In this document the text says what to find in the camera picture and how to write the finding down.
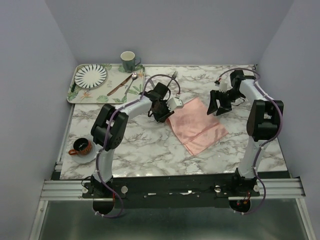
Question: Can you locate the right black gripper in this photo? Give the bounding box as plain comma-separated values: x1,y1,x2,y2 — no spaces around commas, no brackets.
206,89,244,117

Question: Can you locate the pink cloth napkin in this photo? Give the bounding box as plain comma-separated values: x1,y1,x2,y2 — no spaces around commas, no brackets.
166,97,228,156

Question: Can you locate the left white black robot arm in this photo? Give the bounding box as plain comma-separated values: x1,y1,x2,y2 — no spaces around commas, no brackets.
90,83,174,198

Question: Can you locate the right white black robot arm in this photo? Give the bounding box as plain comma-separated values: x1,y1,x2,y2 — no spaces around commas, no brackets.
207,67,284,179

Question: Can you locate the black silver fork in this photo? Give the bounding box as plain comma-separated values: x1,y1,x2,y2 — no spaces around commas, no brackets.
167,71,178,87

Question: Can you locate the silver spoon on tray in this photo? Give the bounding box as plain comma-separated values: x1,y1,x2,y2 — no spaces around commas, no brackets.
124,72,138,96

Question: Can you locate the leaf pattern serving tray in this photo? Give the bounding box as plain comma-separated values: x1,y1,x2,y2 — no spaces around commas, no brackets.
66,63,146,104

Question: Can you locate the copper knife on tray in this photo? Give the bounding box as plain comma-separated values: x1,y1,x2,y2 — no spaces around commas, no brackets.
107,75,132,96

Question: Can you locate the green ceramic mug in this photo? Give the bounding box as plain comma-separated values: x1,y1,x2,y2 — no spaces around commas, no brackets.
120,51,141,73

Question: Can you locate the striped white plate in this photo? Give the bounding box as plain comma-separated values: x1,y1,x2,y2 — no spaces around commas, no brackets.
74,64,108,90

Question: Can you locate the orange patterned teacup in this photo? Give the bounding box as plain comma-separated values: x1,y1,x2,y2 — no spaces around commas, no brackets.
68,137,93,156

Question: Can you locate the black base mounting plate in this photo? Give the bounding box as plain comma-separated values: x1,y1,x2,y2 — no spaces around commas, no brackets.
82,173,260,209

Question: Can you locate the white saucer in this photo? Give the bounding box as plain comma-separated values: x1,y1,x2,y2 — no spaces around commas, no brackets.
71,134,98,164

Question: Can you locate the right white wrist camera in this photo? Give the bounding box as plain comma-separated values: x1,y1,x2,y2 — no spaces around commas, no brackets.
214,79,228,93

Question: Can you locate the aluminium rail frame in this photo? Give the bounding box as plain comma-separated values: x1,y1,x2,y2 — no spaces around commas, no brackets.
27,159,316,240

